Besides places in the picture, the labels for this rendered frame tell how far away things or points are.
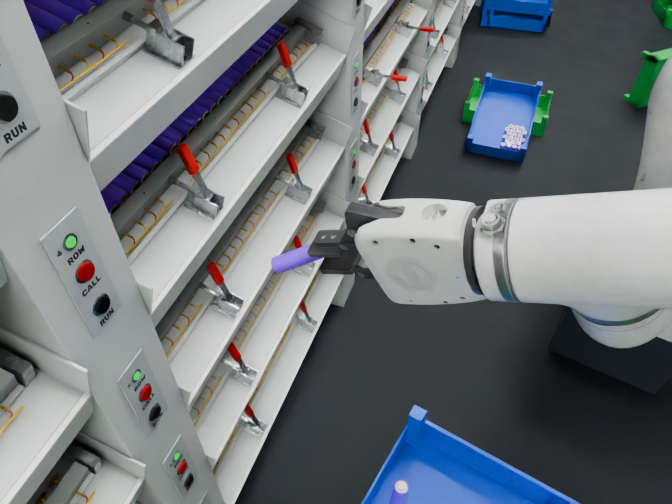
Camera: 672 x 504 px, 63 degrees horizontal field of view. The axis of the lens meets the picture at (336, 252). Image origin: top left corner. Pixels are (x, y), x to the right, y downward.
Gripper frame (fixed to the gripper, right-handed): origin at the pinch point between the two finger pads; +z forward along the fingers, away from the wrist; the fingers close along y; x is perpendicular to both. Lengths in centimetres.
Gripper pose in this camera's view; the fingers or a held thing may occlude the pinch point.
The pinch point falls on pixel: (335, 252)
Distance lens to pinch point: 54.8
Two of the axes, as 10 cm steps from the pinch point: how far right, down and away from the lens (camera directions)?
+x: 3.8, -7.5, 5.4
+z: -8.1, 0.1, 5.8
